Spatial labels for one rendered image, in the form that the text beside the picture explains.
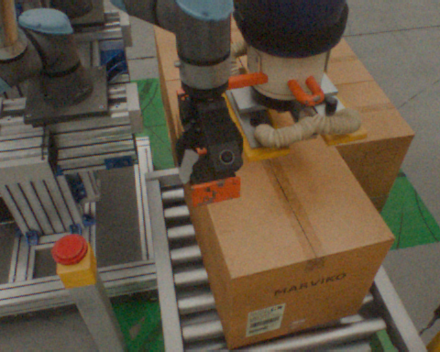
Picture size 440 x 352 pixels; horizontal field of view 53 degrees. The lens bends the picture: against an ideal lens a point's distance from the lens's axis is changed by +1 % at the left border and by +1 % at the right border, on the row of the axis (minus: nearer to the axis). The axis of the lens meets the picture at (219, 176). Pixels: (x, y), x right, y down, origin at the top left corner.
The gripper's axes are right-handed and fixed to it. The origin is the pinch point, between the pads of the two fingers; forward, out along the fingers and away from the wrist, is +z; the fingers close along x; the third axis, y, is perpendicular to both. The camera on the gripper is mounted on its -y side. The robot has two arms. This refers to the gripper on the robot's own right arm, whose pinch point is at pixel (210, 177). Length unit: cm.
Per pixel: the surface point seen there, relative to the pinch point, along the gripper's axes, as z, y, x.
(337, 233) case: 28.2, -1.1, -30.2
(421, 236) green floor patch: 124, 40, -116
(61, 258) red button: 18.7, 3.4, 30.4
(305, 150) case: 29, 27, -34
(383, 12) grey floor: 128, 248, -214
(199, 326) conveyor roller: 68, 2, 4
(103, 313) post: 44, 2, 27
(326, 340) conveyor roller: 69, -11, -31
